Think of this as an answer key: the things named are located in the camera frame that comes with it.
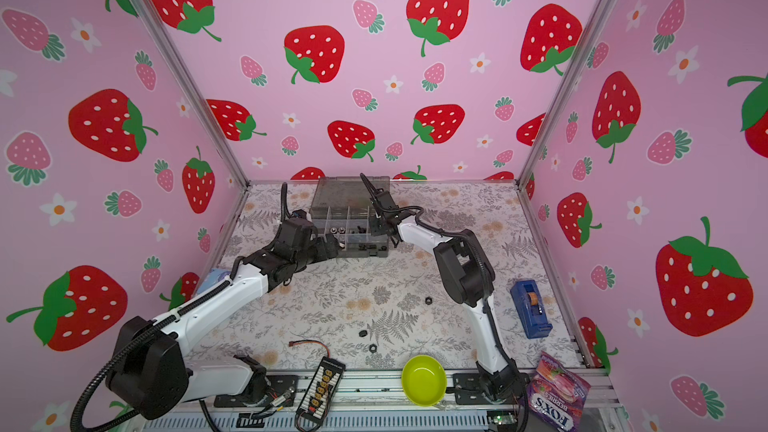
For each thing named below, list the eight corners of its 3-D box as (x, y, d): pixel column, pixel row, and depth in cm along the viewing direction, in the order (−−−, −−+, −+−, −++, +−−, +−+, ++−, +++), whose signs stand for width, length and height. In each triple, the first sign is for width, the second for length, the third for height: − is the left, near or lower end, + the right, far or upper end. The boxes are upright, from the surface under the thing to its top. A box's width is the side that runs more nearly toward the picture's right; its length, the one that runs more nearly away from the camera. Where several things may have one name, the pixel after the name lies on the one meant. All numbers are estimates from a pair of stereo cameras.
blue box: (519, 338, 84) (528, 330, 79) (507, 289, 94) (514, 279, 89) (544, 338, 84) (555, 330, 79) (529, 289, 94) (537, 279, 89)
